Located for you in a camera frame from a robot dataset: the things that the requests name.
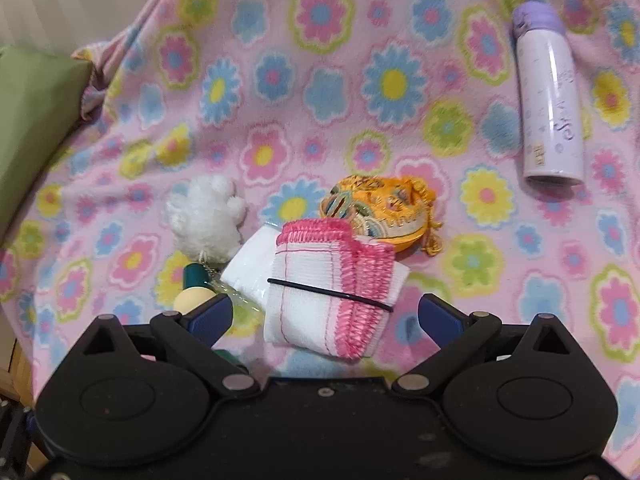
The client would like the white cloth with pink edging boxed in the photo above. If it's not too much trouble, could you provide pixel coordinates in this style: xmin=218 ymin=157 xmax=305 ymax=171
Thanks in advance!
xmin=263 ymin=219 xmax=411 ymax=362

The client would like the cream egg toy green handle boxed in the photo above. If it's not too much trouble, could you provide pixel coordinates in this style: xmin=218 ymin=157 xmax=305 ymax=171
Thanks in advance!
xmin=173 ymin=262 xmax=247 ymax=362

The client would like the black elastic band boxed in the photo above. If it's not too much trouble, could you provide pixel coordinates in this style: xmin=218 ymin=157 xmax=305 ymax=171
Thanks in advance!
xmin=267 ymin=278 xmax=394 ymax=311

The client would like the white purple thermos bottle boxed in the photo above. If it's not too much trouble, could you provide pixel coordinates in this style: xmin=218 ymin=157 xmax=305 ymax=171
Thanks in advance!
xmin=510 ymin=1 xmax=586 ymax=186

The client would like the white plush toy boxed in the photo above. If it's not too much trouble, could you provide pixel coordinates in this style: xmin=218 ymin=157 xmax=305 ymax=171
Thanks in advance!
xmin=165 ymin=175 xmax=249 ymax=264

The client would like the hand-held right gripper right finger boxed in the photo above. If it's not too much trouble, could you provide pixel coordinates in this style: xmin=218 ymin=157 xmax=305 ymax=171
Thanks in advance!
xmin=392 ymin=294 xmax=567 ymax=394

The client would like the yellow embroidered pouch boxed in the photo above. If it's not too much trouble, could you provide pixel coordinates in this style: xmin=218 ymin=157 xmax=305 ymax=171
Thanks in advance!
xmin=320 ymin=174 xmax=444 ymax=257

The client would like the wooden bed frame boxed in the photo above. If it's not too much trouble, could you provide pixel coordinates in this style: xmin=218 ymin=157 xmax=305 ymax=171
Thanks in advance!
xmin=0 ymin=337 xmax=37 ymax=413

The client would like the pink floral fleece blanket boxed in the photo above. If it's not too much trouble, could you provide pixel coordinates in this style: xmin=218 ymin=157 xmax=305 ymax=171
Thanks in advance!
xmin=0 ymin=0 xmax=640 ymax=463

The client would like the white tissue packet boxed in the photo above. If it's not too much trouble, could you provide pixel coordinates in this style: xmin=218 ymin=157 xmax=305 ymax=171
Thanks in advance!
xmin=220 ymin=224 xmax=282 ymax=312

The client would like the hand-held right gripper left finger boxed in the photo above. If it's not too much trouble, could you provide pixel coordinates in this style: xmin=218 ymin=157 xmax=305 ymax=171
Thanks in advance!
xmin=80 ymin=294 xmax=261 ymax=395

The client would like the green pillow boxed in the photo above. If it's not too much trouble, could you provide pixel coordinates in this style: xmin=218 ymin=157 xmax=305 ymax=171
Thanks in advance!
xmin=0 ymin=44 xmax=96 ymax=242

